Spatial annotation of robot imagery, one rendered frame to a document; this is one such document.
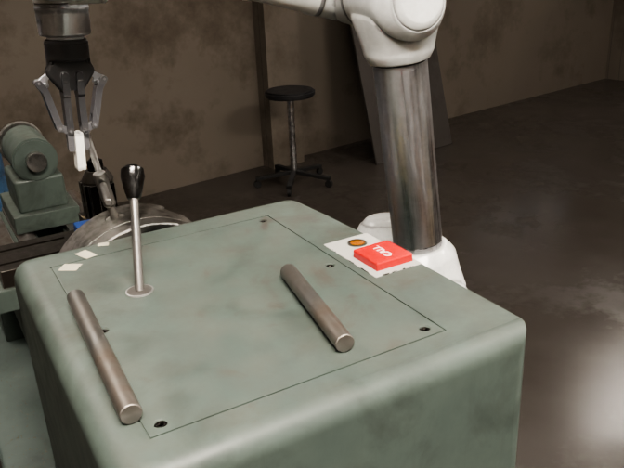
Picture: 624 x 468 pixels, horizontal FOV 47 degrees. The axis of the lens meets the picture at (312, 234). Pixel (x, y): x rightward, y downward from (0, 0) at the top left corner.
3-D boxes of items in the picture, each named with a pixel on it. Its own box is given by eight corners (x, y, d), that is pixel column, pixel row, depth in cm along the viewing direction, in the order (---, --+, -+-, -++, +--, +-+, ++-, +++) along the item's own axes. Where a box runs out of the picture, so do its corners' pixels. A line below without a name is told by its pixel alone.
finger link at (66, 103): (70, 72, 125) (61, 72, 125) (75, 135, 129) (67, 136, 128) (64, 70, 129) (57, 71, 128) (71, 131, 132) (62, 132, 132)
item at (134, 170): (152, 200, 95) (148, 165, 93) (128, 204, 94) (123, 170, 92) (143, 191, 98) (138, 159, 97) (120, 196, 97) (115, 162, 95)
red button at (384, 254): (413, 266, 98) (413, 253, 97) (377, 277, 95) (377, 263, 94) (387, 252, 103) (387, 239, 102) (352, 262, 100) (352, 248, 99)
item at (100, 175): (126, 231, 126) (105, 172, 120) (114, 235, 125) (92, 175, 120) (124, 227, 127) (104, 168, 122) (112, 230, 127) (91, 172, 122)
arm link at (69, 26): (28, 3, 125) (33, 38, 127) (38, 5, 117) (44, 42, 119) (81, 2, 129) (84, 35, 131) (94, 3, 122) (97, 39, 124)
